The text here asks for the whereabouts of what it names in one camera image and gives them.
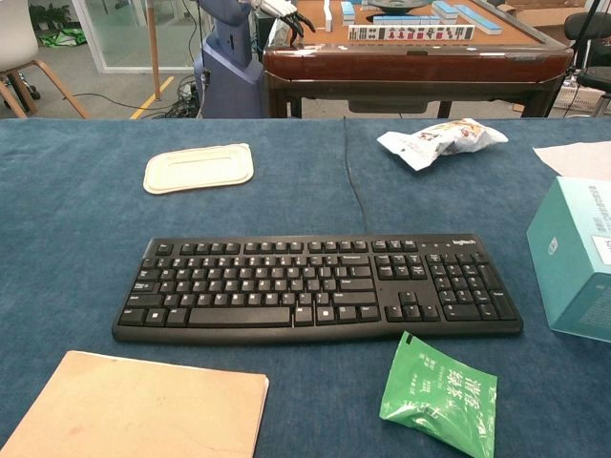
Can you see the silver black background robot hand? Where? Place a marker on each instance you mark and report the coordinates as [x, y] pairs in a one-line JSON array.
[[277, 6]]

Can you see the black computer keyboard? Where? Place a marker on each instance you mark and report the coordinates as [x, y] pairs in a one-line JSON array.
[[286, 286]]

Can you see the wooden pole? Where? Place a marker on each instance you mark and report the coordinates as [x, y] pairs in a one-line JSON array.
[[153, 57]]

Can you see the white face-up mahjong tile row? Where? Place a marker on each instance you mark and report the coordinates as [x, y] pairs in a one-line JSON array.
[[410, 33]]

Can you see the brown mahjong table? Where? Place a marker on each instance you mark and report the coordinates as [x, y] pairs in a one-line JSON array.
[[406, 62]]

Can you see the cream rectangular container lid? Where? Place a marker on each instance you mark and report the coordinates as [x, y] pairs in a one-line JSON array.
[[198, 168]]

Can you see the long blue-backed mahjong tile row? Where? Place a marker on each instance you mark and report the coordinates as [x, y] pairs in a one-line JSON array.
[[470, 16]]

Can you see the white printed snack bag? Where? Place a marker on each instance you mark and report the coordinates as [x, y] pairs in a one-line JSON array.
[[429, 143]]

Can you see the green bag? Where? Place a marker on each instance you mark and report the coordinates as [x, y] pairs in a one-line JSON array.
[[62, 37]]

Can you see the white chair wooden legs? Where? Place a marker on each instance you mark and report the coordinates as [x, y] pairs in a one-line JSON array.
[[19, 38]]

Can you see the blue table cloth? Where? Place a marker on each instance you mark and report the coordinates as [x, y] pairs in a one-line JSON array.
[[71, 238]]

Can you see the white plastic basket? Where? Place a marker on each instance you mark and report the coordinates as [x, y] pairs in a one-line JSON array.
[[580, 97]]

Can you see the white paper tissue sheet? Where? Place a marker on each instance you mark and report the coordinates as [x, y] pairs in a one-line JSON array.
[[582, 160]]

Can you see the teal speakerphone box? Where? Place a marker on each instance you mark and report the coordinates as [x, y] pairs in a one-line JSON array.
[[573, 248]]

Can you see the green tea packet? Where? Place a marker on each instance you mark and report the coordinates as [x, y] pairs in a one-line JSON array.
[[439, 396]]

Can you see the brown kraft spiral notebook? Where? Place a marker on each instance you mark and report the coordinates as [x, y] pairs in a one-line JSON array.
[[133, 410]]

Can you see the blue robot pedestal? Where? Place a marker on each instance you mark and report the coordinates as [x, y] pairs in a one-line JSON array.
[[229, 81]]

